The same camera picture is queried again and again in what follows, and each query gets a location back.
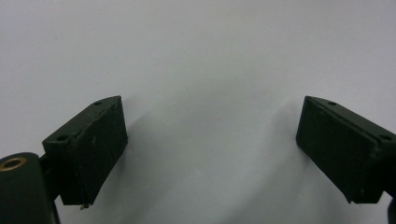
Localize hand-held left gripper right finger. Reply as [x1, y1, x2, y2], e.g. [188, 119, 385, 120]
[295, 95, 396, 204]

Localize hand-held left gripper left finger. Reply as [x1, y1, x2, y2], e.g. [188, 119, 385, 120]
[42, 95, 129, 207]

